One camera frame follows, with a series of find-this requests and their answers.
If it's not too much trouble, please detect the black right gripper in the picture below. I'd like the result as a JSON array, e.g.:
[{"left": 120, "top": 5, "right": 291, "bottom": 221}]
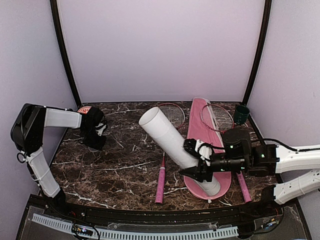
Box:
[{"left": 178, "top": 152, "right": 248, "bottom": 183}]

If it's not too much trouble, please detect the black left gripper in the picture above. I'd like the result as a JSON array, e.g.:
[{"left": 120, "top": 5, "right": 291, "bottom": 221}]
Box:
[{"left": 80, "top": 127, "right": 107, "bottom": 150}]

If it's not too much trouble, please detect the pink racket cover bag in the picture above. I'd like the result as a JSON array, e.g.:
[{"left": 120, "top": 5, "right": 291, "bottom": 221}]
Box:
[{"left": 183, "top": 97, "right": 232, "bottom": 202}]

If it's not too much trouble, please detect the white shuttlecock tube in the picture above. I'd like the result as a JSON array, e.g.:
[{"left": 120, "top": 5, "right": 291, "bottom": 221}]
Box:
[{"left": 138, "top": 107, "right": 226, "bottom": 199}]

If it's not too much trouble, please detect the pink badminton racket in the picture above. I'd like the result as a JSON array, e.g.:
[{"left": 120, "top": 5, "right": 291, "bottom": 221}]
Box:
[
  {"left": 154, "top": 102, "right": 185, "bottom": 204},
  {"left": 200, "top": 103, "right": 252, "bottom": 203}
]

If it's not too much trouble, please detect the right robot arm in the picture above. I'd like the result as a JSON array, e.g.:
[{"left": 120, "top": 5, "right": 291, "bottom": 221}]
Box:
[{"left": 180, "top": 128, "right": 320, "bottom": 217}]

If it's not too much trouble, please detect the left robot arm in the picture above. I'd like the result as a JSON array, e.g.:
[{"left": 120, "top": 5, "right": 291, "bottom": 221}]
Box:
[{"left": 10, "top": 103, "right": 108, "bottom": 218}]

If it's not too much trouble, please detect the red patterned bowl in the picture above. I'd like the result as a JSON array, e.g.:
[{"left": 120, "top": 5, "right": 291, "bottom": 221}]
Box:
[{"left": 77, "top": 106, "right": 92, "bottom": 115}]

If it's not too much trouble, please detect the dark green cup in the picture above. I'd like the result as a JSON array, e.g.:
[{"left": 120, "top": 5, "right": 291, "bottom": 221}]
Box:
[{"left": 233, "top": 105, "right": 250, "bottom": 125}]

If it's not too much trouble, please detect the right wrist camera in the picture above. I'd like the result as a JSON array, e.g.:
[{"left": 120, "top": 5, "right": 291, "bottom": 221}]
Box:
[{"left": 195, "top": 139, "right": 215, "bottom": 167}]

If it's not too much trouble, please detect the white slotted cable duct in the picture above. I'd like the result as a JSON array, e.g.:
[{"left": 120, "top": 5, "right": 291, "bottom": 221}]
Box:
[{"left": 31, "top": 213, "right": 239, "bottom": 240}]

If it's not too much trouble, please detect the black front rail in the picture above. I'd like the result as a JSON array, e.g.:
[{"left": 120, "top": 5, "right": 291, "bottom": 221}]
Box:
[{"left": 27, "top": 193, "right": 286, "bottom": 227}]

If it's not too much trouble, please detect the left black frame post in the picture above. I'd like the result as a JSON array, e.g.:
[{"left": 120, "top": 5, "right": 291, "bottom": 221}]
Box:
[{"left": 49, "top": 0, "right": 82, "bottom": 107}]

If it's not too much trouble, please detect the black frame post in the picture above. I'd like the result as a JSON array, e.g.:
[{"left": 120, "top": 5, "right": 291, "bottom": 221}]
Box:
[
  {"left": 49, "top": 0, "right": 82, "bottom": 107},
  {"left": 241, "top": 0, "right": 272, "bottom": 105}
]

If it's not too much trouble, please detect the right black frame post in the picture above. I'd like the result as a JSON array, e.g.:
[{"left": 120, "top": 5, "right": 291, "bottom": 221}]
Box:
[{"left": 241, "top": 0, "right": 272, "bottom": 105}]

